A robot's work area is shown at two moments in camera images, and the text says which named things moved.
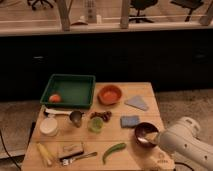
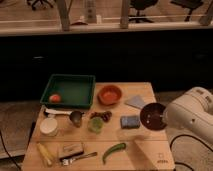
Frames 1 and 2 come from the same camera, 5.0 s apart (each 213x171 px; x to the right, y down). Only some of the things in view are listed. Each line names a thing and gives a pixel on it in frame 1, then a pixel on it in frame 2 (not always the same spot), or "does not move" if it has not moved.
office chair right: (189, 4) does not move
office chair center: (140, 5) does not move
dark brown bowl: (141, 130) → (152, 116)
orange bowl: (109, 95) does not move
